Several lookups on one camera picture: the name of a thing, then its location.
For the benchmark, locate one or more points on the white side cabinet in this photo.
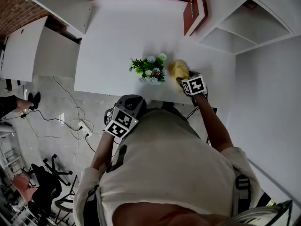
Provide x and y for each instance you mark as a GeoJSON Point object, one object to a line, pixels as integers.
{"type": "Point", "coordinates": [21, 50]}

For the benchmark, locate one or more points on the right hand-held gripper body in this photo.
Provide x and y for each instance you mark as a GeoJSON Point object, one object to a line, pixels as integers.
{"type": "Point", "coordinates": [194, 85]}

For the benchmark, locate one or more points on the white power strip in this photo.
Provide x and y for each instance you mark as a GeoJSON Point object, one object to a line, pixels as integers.
{"type": "Point", "coordinates": [84, 126]}

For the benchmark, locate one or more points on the dark framed window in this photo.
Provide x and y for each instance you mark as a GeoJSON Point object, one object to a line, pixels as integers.
{"type": "Point", "coordinates": [270, 201]}

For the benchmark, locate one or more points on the white shelf unit with cabinet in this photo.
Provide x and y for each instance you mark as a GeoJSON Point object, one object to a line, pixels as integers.
{"type": "Point", "coordinates": [63, 6]}

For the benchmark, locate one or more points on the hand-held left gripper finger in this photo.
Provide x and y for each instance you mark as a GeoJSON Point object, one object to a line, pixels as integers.
{"type": "Point", "coordinates": [141, 112]}
{"type": "Point", "coordinates": [121, 101]}

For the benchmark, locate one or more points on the artificial flower plant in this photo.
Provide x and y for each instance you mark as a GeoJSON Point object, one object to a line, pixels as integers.
{"type": "Point", "coordinates": [150, 67]}

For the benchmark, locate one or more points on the yellow cloth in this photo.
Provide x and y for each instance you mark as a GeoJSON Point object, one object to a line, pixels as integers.
{"type": "Point", "coordinates": [178, 69]}

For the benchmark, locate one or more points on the white open shelf unit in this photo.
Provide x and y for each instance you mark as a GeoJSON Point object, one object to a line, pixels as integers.
{"type": "Point", "coordinates": [235, 39]}

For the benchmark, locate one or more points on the person's right forearm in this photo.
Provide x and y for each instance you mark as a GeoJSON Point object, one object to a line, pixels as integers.
{"type": "Point", "coordinates": [211, 123]}

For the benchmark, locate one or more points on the person's left forearm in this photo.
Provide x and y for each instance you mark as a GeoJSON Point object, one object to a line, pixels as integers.
{"type": "Point", "coordinates": [103, 149]}

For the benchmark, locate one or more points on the black office chair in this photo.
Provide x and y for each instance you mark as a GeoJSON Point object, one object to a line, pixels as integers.
{"type": "Point", "coordinates": [47, 180]}

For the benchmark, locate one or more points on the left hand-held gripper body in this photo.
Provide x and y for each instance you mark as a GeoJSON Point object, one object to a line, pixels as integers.
{"type": "Point", "coordinates": [121, 122]}

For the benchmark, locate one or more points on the person's eyeglasses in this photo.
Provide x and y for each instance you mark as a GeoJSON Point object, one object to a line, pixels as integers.
{"type": "Point", "coordinates": [288, 204]}

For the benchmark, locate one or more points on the red book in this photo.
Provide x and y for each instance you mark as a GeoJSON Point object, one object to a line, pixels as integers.
{"type": "Point", "coordinates": [191, 15]}

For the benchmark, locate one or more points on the person's torso white shirt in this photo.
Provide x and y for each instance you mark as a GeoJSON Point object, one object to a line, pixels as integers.
{"type": "Point", "coordinates": [169, 161]}

